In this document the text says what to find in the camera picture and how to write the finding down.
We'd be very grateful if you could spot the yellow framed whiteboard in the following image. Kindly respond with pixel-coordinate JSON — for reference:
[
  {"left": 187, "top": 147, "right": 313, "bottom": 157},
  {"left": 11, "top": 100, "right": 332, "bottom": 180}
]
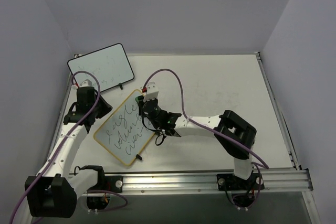
[{"left": 93, "top": 89, "right": 154, "bottom": 166}]

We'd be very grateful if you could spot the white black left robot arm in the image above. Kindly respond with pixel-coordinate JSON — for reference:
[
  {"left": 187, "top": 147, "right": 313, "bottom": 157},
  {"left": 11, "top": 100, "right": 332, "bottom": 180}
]
[{"left": 25, "top": 86, "right": 112, "bottom": 218}]

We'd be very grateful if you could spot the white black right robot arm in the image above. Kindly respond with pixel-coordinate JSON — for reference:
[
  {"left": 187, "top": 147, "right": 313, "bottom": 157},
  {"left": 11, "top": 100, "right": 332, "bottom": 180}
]
[{"left": 135, "top": 96, "right": 257, "bottom": 189}]

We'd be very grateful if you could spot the black framed whiteboard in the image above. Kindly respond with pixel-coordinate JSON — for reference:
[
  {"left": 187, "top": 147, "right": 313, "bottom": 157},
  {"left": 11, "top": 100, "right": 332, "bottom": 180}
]
[{"left": 67, "top": 43, "right": 135, "bottom": 91}]

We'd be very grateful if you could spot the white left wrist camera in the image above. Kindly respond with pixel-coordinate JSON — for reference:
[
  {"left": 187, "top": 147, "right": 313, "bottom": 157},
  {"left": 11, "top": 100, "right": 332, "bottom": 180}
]
[{"left": 79, "top": 79, "right": 94, "bottom": 88}]

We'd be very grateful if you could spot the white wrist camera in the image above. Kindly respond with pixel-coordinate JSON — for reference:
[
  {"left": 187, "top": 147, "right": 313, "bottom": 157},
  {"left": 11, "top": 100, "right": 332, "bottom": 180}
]
[
  {"left": 144, "top": 82, "right": 159, "bottom": 102},
  {"left": 79, "top": 79, "right": 94, "bottom": 88}
]

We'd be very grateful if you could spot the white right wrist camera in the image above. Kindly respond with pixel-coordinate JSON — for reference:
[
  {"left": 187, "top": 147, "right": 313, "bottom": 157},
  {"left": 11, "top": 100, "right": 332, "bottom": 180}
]
[{"left": 144, "top": 82, "right": 159, "bottom": 102}]

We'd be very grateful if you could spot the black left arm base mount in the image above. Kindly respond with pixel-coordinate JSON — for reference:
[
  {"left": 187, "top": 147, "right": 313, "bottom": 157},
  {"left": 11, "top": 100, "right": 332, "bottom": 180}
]
[{"left": 86, "top": 174, "right": 124, "bottom": 210}]

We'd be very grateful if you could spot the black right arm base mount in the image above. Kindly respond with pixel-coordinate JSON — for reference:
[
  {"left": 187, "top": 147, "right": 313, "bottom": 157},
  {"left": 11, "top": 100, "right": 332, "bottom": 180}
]
[{"left": 216, "top": 172, "right": 265, "bottom": 210}]

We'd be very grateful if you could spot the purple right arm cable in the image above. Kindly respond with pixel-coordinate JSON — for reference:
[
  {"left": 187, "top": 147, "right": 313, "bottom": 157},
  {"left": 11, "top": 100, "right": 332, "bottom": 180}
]
[{"left": 143, "top": 69, "right": 270, "bottom": 208}]

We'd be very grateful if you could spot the aluminium right side rail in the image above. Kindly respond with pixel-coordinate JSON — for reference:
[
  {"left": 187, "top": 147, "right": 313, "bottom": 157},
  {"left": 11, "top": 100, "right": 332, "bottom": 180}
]
[{"left": 255, "top": 51, "right": 302, "bottom": 170}]

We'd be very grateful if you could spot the aluminium table frame rail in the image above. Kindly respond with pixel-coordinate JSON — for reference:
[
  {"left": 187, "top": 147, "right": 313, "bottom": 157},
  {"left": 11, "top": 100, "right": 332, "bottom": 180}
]
[{"left": 68, "top": 169, "right": 314, "bottom": 196}]

